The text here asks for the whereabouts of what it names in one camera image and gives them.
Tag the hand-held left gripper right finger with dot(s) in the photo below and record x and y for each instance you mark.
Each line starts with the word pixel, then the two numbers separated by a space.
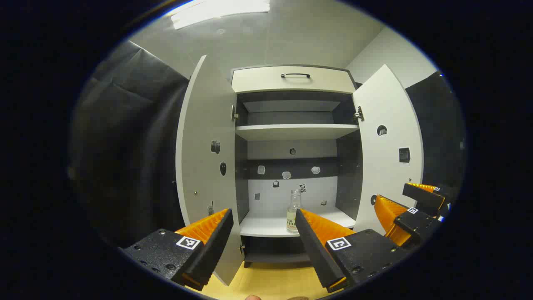
pixel 312 250

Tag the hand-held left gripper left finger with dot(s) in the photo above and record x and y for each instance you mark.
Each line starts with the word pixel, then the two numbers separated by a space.
pixel 216 246

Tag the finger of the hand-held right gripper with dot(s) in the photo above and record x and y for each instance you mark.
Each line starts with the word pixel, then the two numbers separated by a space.
pixel 424 199
pixel 416 223

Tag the white cabinet door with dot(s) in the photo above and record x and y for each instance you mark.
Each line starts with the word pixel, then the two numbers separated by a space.
pixel 387 175
pixel 204 125

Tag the clear glass bottle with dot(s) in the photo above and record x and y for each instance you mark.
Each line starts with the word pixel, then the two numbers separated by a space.
pixel 293 208

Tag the white grey cabinet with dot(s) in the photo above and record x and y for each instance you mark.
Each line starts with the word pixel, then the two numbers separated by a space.
pixel 300 166

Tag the metal right door hinge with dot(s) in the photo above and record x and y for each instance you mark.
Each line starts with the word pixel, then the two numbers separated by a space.
pixel 359 114

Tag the metal door hinge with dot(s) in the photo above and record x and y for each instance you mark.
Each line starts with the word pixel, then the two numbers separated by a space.
pixel 359 114
pixel 235 113

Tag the white cabinet shelf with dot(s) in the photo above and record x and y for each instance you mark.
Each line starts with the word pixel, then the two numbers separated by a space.
pixel 295 131

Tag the metal left door hinge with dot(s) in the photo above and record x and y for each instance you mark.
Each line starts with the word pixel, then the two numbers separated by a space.
pixel 235 113

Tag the black backdrop cloth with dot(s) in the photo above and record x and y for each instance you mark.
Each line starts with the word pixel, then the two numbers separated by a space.
pixel 125 146
pixel 437 125

